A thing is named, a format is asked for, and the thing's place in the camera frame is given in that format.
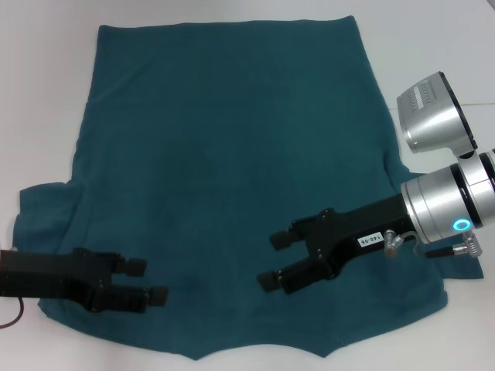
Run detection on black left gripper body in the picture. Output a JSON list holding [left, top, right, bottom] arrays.
[[0, 248, 117, 312]]

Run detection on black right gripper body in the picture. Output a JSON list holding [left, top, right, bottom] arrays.
[[307, 194, 418, 277]]

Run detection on teal blue t-shirt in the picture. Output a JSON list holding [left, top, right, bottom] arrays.
[[13, 15, 484, 352]]

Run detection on dark red left gripper cable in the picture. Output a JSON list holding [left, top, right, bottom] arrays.
[[0, 297, 26, 329]]

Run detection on right gripper cable with connectors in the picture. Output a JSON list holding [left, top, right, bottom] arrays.
[[384, 228, 483, 259]]

